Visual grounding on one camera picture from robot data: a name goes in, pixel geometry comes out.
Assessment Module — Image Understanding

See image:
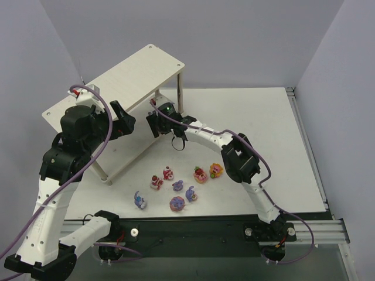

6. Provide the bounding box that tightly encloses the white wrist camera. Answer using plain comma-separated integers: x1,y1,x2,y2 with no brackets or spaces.
67,87,102,108
151,94,169,108

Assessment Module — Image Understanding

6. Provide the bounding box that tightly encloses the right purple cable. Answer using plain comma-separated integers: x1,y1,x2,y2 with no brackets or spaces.
149,99,319,264

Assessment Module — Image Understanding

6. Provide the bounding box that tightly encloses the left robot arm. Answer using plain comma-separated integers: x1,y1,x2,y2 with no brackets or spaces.
4,101,136,280

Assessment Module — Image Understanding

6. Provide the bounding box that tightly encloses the purple bunny on purple donut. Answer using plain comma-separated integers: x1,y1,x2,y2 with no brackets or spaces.
169,196,185,212

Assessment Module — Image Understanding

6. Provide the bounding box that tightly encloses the purple bunny with blue bow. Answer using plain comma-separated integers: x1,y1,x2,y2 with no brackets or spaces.
134,191,147,210

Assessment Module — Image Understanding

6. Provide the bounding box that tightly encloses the purple bunny with pink base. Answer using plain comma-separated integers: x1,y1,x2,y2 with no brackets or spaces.
185,186,198,203

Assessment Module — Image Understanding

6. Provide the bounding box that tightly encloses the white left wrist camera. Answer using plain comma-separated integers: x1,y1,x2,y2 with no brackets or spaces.
67,87,102,108

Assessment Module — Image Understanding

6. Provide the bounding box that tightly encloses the pink striped bear with strawberry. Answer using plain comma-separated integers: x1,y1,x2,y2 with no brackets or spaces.
149,175,163,190

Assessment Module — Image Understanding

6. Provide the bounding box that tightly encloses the aluminium frame rail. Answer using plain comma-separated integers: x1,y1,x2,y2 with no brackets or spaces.
257,218,351,245

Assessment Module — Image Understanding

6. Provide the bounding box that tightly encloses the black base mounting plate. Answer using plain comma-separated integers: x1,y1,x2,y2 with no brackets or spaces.
100,215,296,258

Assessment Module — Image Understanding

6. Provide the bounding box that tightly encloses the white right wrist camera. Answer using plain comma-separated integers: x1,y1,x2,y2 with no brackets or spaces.
151,94,169,108

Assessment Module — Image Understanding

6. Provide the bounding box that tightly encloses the pink bear on tan donut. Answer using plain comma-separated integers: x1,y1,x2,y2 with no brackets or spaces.
193,166,208,184

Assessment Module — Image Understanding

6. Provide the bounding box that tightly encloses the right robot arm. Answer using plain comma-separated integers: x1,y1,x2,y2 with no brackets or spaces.
146,99,284,228

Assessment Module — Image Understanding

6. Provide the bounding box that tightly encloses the small purple bunny figure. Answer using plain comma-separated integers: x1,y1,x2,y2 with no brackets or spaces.
172,180,183,192

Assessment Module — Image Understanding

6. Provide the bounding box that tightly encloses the pink bear with strawberry hat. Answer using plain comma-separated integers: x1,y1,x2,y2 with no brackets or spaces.
163,166,174,181

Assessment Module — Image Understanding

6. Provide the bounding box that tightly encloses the pink bear in yellow flower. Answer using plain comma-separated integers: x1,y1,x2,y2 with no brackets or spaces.
209,163,224,179

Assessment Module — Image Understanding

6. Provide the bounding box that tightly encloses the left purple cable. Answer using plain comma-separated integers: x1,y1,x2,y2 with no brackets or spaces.
0,84,114,258

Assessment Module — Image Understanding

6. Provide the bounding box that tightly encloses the purple cable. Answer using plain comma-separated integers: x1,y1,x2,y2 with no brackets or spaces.
0,84,114,258
149,99,319,264

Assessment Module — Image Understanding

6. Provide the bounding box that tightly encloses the white wooden two-tier shelf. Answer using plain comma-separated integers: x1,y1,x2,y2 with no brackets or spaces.
43,44,185,183

